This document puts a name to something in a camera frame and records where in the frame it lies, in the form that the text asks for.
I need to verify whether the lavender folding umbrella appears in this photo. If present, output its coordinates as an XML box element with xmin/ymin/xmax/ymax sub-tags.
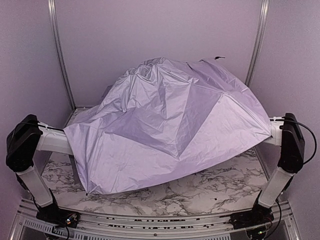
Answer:
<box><xmin>64</xmin><ymin>57</ymin><xmax>271</xmax><ymax>194</ymax></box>

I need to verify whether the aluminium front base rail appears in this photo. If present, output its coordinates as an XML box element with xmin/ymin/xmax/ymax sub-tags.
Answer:
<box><xmin>8</xmin><ymin>199</ymin><xmax>301</xmax><ymax>240</ymax></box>

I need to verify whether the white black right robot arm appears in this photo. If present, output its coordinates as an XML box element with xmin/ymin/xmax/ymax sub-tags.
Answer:
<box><xmin>251</xmin><ymin>113</ymin><xmax>305</xmax><ymax>219</ymax></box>

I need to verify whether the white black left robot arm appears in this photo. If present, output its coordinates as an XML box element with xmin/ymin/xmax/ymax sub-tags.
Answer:
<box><xmin>5</xmin><ymin>114</ymin><xmax>80</xmax><ymax>226</ymax></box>

